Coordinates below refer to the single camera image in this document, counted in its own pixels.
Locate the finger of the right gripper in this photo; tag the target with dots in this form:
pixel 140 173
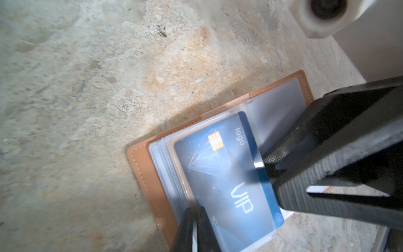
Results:
pixel 344 156

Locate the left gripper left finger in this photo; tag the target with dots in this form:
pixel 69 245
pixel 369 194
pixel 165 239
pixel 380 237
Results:
pixel 185 238

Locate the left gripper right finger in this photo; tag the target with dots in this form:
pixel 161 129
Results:
pixel 206 238

